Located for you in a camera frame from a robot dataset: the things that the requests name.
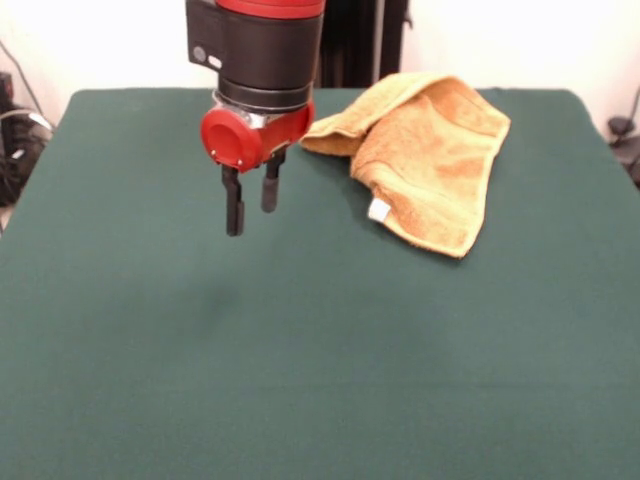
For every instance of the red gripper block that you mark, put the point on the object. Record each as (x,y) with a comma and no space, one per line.
(280,132)

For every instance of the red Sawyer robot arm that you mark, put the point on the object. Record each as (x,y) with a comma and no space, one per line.
(260,50)

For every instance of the dark green table cloth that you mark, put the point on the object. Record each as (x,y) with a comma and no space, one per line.
(300,325)

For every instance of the tan terry towel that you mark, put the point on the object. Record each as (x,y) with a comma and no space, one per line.
(430,160)

